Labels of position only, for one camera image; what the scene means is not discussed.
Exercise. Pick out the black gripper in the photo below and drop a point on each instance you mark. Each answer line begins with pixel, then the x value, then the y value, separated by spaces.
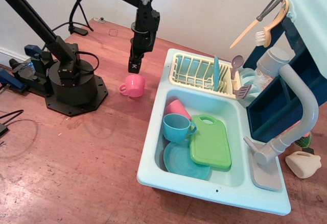
pixel 145 29

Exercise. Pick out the yellow dish rack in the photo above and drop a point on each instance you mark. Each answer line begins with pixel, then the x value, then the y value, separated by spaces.
pixel 194 72

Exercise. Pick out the pink tumbler cup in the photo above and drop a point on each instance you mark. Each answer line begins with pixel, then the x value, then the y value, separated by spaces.
pixel 177 107

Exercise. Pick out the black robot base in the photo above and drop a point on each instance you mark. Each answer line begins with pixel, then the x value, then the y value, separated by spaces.
pixel 84 96

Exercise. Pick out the green toy cactus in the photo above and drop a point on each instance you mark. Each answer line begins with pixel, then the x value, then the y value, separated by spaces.
pixel 305 141

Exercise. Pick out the green cutting board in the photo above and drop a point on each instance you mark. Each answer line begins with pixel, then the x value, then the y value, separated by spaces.
pixel 209 144

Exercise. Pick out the purple spatula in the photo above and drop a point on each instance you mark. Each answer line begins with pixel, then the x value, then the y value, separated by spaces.
pixel 242 92

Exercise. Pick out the beige toy jug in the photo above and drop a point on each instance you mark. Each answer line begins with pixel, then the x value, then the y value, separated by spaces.
pixel 303 164

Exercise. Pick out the blue plate in rack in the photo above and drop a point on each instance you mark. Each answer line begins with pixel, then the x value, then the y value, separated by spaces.
pixel 216 74

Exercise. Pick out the purple spoon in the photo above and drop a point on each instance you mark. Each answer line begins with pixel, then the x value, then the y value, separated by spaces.
pixel 236 63

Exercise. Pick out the dark blue shelf unit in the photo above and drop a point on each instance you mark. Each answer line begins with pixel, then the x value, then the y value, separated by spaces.
pixel 305 29

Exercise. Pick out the grey toy faucet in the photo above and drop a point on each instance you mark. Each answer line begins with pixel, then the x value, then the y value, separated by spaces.
pixel 288 107

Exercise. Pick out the blue plate in sink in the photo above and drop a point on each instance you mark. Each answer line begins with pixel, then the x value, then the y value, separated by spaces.
pixel 177 160

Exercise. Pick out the toy knife grey handle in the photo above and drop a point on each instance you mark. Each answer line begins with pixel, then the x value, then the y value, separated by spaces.
pixel 259 18

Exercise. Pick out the light blue plate stack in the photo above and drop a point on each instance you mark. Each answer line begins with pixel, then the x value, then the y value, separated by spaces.
pixel 249 76

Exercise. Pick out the pink cup with handle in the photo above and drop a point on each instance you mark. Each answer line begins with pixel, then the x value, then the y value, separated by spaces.
pixel 133 86

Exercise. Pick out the blue clamp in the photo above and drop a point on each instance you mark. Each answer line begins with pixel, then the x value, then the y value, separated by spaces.
pixel 14 84

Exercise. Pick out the light blue toy sink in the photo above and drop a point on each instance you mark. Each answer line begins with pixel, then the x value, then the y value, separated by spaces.
pixel 233 186

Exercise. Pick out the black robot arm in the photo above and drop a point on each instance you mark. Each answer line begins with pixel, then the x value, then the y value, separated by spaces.
pixel 69 63

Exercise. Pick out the blue cup with handle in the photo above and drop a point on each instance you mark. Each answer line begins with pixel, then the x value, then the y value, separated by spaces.
pixel 176 127

